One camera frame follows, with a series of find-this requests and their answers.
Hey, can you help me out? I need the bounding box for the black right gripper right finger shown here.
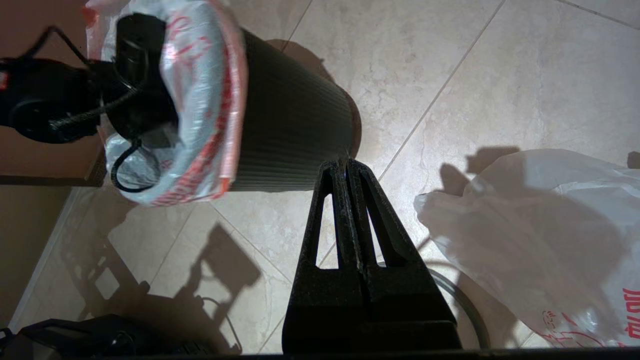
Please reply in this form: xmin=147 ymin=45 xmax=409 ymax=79
xmin=346 ymin=158 xmax=462 ymax=351

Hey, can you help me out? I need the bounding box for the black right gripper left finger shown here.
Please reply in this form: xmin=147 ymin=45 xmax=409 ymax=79
xmin=281 ymin=159 xmax=373 ymax=351

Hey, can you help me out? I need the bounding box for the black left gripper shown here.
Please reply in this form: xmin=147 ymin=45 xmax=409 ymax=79
xmin=95 ymin=12 xmax=182 ymax=150

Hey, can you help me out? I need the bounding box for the grey bin rim ring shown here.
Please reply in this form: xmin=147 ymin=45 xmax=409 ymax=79
xmin=426 ymin=266 xmax=492 ymax=350

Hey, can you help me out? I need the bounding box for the white and red plastic bag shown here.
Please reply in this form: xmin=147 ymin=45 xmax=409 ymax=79
xmin=84 ymin=0 xmax=249 ymax=207

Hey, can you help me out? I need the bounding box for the spare white red plastic bag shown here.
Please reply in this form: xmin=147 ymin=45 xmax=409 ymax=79
xmin=413 ymin=148 xmax=640 ymax=349

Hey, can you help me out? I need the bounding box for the grey robot base chassis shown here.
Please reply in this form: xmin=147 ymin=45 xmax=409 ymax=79
xmin=0 ymin=314 xmax=222 ymax=354

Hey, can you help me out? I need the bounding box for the black round trash bin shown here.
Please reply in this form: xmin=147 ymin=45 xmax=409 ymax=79
xmin=227 ymin=29 xmax=355 ymax=194

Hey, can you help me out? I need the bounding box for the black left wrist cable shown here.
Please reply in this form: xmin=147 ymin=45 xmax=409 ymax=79
xmin=49 ymin=80 xmax=173 ymax=194

